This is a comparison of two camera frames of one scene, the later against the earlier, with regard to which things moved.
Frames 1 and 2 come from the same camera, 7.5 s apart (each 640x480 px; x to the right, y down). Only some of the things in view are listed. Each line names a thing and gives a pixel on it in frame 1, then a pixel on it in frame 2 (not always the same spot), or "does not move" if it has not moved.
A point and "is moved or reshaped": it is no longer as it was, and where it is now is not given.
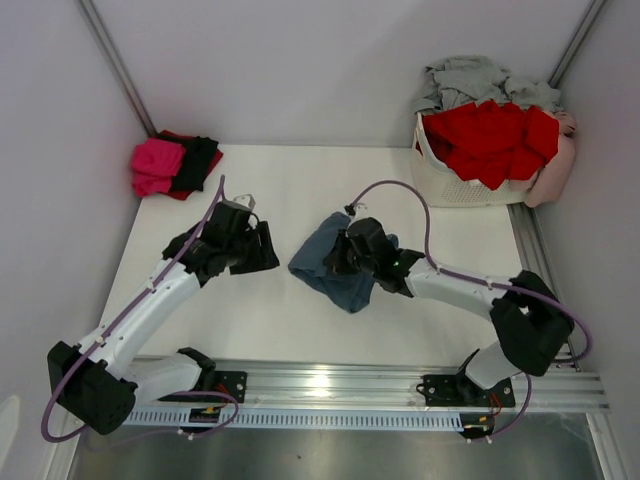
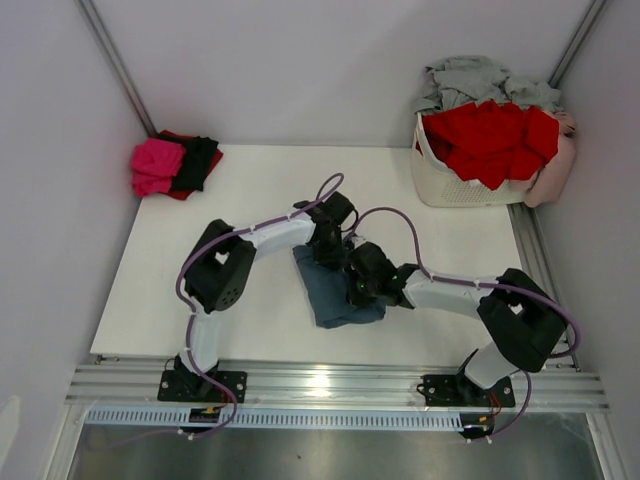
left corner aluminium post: (113, 57) does not move
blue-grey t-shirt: (350, 291) is moved or reshaped
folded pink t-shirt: (154, 163) does not move
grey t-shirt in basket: (458, 80) does not move
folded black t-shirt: (195, 162) does not move
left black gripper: (263, 256) -> (329, 261)
